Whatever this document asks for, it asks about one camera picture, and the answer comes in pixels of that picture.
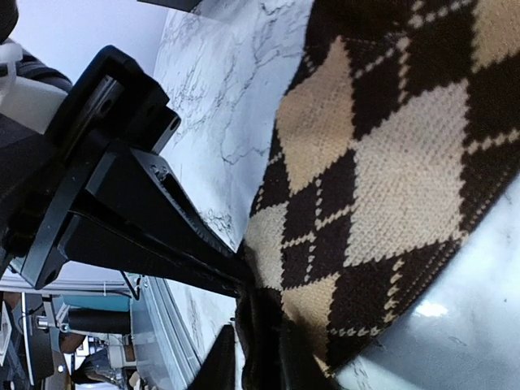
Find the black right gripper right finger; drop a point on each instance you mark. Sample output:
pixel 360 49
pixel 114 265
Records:
pixel 298 367

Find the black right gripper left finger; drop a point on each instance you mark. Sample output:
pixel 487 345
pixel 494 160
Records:
pixel 218 371

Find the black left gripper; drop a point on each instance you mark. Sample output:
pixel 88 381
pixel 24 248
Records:
pixel 94 189

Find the black display case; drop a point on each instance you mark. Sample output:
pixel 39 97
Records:
pixel 180 5

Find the brown argyle sock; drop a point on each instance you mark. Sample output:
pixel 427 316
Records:
pixel 398 132

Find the aluminium front rail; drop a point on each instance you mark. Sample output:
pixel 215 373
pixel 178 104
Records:
pixel 166 357

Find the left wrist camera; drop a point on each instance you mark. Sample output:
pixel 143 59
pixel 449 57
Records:
pixel 31 94

